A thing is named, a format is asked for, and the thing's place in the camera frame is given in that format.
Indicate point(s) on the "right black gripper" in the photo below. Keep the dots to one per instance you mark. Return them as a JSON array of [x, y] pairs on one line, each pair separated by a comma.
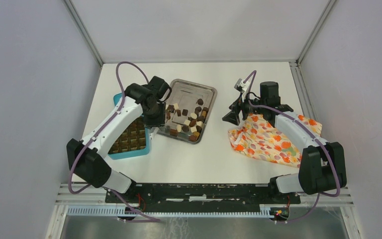
[[233, 116]]

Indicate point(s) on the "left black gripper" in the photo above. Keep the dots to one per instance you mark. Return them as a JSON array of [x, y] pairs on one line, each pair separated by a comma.
[[158, 122]]

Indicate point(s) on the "metal serving tongs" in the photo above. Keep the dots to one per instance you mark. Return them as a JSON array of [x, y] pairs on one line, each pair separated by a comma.
[[153, 132]]

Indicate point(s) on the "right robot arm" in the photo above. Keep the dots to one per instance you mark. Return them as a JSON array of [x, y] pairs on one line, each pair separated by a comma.
[[322, 169]]

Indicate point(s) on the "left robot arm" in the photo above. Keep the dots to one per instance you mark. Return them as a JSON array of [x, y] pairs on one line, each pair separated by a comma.
[[86, 157]]

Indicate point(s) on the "teal chocolate box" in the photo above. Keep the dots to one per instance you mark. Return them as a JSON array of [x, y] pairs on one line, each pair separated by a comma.
[[133, 142]]

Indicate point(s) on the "pile of assorted chocolates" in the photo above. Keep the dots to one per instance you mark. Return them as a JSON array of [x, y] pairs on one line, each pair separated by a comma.
[[186, 124]]

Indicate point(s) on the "floral cloth bag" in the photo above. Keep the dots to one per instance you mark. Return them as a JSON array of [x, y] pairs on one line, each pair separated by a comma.
[[258, 139]]

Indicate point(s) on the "silver metal tray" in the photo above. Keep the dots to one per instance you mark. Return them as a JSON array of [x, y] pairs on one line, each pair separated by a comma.
[[186, 93]]

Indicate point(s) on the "teal box lid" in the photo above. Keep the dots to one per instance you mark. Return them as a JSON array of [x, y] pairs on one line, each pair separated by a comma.
[[118, 100]]

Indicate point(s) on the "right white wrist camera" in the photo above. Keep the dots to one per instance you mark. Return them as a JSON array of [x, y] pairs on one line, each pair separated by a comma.
[[243, 87]]

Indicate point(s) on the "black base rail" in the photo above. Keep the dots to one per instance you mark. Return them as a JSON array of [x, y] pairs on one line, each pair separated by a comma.
[[205, 198]]

